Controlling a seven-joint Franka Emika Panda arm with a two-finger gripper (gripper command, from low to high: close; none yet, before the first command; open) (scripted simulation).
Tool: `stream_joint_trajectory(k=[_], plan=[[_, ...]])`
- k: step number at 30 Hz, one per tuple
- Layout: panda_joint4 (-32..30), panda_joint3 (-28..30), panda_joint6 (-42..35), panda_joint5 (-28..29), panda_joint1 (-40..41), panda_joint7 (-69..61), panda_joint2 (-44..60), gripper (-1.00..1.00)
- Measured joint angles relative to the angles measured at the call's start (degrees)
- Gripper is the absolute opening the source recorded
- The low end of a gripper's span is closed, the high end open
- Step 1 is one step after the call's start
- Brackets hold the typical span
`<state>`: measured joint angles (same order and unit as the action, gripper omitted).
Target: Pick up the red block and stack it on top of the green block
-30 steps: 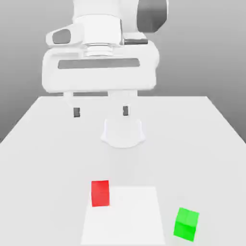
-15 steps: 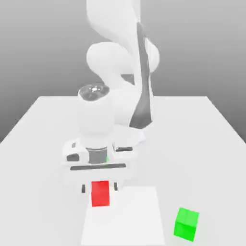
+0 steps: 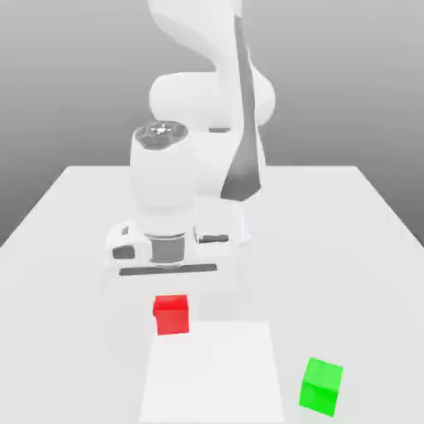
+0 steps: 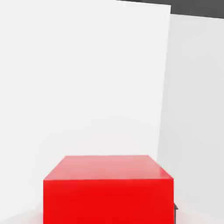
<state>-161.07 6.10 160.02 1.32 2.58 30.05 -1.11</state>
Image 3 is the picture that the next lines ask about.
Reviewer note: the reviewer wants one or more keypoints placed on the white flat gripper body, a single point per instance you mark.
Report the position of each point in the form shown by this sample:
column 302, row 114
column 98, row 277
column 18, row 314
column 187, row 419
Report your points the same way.
column 167, row 280

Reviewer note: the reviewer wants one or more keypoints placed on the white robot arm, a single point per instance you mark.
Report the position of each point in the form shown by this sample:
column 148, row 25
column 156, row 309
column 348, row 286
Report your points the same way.
column 185, row 99

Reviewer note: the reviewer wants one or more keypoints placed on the small red cube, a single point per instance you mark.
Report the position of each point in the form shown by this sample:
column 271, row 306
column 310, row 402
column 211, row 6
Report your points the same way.
column 172, row 316

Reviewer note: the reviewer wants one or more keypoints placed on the small green cube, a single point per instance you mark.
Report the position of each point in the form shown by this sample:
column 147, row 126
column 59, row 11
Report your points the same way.
column 320, row 387

